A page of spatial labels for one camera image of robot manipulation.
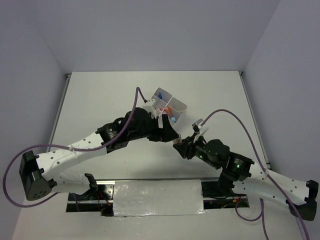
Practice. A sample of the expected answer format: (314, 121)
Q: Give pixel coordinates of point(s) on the pink small stapler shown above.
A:
(178, 140)

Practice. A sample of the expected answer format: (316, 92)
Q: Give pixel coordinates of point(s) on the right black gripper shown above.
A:
(188, 143)

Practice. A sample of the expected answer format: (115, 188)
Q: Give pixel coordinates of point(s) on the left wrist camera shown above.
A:
(149, 106)

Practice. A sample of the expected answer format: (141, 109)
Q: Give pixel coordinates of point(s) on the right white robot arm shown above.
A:
(241, 175)

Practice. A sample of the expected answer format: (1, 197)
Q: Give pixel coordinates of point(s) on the blue white glue tube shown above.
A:
(160, 95)

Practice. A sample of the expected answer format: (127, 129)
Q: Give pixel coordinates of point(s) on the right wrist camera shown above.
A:
(199, 129)

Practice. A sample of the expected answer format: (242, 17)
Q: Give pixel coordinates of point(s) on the white compartment organizer box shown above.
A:
(168, 100)

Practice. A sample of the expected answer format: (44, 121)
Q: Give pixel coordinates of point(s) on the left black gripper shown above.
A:
(166, 134)

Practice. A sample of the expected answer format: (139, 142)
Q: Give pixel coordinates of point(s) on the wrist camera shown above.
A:
(149, 106)
(199, 129)

